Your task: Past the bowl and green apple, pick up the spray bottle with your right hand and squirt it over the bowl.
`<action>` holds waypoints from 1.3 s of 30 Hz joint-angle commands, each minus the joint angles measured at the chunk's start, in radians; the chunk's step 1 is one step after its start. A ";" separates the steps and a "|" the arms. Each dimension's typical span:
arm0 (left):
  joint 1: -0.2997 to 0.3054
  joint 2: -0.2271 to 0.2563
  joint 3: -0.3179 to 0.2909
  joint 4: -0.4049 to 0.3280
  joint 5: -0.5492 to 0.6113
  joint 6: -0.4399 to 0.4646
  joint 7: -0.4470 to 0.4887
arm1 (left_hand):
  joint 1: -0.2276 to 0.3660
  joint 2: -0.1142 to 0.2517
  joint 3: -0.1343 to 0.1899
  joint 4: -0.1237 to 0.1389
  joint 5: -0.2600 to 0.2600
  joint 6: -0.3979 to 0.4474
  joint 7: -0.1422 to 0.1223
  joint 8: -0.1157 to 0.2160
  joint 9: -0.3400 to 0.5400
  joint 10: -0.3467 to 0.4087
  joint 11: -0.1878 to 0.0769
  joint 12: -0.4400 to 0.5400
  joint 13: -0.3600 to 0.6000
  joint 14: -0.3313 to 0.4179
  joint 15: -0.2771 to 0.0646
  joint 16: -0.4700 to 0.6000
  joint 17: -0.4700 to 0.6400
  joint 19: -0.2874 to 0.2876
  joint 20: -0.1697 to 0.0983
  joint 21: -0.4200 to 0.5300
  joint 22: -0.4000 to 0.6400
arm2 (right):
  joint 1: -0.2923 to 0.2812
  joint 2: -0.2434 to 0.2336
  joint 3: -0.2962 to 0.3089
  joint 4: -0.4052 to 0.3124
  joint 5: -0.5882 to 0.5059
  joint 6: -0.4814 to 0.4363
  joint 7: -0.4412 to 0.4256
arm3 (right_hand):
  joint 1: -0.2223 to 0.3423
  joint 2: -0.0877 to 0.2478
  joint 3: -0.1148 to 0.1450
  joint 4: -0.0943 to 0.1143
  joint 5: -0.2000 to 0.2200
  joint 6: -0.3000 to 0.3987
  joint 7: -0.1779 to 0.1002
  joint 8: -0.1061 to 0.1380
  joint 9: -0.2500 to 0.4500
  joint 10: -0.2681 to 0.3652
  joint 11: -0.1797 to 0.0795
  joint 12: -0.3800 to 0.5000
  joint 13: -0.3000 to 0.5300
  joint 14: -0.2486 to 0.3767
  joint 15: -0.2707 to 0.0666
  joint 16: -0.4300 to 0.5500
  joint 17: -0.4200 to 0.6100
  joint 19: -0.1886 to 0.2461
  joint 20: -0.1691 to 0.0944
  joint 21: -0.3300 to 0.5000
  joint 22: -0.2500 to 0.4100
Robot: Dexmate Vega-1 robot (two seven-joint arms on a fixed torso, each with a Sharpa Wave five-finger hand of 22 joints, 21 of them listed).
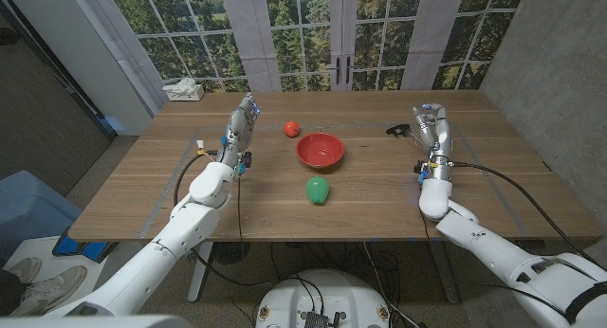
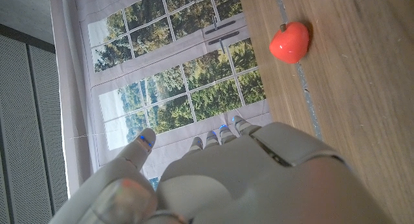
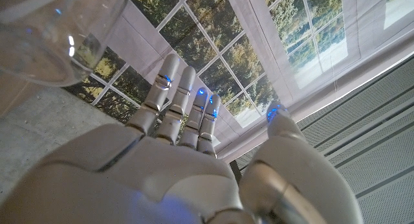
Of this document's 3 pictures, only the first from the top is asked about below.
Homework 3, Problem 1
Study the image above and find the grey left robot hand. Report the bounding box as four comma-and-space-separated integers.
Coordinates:
221, 91, 262, 153

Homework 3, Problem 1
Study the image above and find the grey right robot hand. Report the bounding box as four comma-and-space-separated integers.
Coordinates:
411, 102, 453, 162

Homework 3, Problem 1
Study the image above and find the white robot shoulder cover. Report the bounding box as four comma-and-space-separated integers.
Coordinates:
0, 313, 192, 328

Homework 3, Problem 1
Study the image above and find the red bowl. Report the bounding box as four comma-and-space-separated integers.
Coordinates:
295, 132, 346, 170

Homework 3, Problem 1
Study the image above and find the white tissue box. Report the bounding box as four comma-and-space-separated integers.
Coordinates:
161, 77, 206, 102

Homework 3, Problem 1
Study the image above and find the grey tape outline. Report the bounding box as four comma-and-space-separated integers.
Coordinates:
139, 121, 530, 239

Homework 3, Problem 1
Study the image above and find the green pepper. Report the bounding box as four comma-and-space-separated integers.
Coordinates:
304, 175, 331, 206

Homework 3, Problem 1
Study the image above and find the printed window backdrop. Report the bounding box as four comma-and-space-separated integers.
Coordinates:
78, 0, 527, 93

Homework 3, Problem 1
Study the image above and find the black round fan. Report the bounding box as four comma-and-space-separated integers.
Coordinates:
212, 241, 251, 265

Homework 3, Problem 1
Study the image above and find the grey table leg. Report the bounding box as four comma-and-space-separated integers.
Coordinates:
429, 240, 461, 304

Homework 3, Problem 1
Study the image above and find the white table leg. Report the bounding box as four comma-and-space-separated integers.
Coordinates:
187, 241, 214, 303

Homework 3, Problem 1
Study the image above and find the white robot torso base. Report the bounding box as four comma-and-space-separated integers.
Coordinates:
254, 268, 393, 328

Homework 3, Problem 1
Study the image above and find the blue plastic object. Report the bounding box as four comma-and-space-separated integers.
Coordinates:
51, 227, 115, 264

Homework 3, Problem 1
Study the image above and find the blue-grey storage bin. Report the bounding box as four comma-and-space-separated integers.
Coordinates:
0, 170, 83, 263

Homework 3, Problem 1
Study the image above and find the grey sneaker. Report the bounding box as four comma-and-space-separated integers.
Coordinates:
7, 256, 43, 284
9, 264, 88, 318

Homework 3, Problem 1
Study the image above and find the person in dark clothes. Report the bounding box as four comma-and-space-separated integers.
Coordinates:
0, 268, 21, 315

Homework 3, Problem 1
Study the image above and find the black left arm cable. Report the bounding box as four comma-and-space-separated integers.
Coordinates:
173, 150, 274, 289

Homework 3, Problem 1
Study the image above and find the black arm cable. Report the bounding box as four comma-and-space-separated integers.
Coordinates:
173, 150, 274, 289
448, 160, 607, 272

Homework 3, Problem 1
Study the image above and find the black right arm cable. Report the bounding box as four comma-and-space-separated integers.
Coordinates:
448, 160, 607, 272

